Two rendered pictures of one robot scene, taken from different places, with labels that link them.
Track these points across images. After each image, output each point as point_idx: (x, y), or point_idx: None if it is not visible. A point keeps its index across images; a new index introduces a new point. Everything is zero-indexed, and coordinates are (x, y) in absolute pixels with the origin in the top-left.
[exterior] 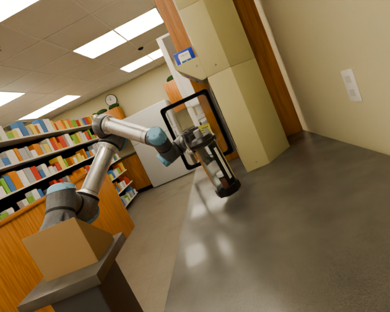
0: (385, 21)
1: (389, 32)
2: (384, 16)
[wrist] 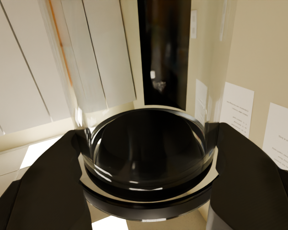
0: None
1: None
2: None
